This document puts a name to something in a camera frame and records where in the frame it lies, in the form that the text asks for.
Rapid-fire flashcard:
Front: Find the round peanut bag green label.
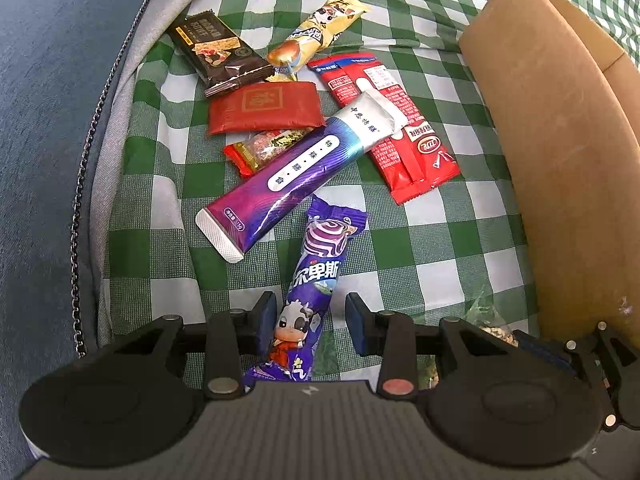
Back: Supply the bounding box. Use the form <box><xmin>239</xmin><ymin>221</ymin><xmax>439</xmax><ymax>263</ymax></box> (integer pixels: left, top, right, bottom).
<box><xmin>463</xmin><ymin>287</ymin><xmax>518</xmax><ymax>348</ymax></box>

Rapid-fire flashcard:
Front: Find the purple white long snack tube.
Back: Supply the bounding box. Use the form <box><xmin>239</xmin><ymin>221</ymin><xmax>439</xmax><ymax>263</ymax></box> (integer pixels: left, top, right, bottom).
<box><xmin>195</xmin><ymin>91</ymin><xmax>408</xmax><ymax>263</ymax></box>

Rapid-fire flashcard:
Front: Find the purple cow candy bar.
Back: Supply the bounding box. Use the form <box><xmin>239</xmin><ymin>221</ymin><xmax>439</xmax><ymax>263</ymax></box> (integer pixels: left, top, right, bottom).
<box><xmin>244</xmin><ymin>196</ymin><xmax>368</xmax><ymax>388</ymax></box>

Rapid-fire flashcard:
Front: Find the red white snack pouch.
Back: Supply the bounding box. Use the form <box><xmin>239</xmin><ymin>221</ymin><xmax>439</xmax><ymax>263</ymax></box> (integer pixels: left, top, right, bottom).
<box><xmin>306</xmin><ymin>51</ymin><xmax>462</xmax><ymax>206</ymax></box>

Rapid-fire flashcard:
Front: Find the small red gold candy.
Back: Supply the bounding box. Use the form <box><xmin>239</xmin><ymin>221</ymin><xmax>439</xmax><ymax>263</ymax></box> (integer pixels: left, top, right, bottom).
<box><xmin>224</xmin><ymin>128</ymin><xmax>311</xmax><ymax>178</ymax></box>

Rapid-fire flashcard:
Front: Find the red snack packet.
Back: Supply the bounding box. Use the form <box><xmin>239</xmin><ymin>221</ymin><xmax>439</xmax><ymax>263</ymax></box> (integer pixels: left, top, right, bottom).
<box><xmin>207</xmin><ymin>81</ymin><xmax>326</xmax><ymax>136</ymax></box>

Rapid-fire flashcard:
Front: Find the dark brown chocolate bar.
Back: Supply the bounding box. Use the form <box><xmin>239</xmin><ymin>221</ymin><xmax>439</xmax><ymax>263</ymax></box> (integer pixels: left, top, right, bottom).
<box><xmin>167</xmin><ymin>10</ymin><xmax>274</xmax><ymax>98</ymax></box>

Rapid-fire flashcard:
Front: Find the yellow cow candy bar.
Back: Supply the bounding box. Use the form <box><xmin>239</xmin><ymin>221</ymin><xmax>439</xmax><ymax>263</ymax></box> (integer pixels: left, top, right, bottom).
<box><xmin>267</xmin><ymin>0</ymin><xmax>370</xmax><ymax>82</ymax></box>

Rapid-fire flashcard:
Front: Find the green white checkered cloth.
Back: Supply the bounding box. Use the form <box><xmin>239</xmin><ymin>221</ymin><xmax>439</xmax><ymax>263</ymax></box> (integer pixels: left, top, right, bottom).
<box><xmin>96</xmin><ymin>0</ymin><xmax>640</xmax><ymax>391</ymax></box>

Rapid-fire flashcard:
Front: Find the brown cardboard box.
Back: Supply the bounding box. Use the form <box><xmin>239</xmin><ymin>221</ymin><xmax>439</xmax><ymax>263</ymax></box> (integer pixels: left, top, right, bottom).
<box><xmin>459</xmin><ymin>0</ymin><xmax>639</xmax><ymax>340</ymax></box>

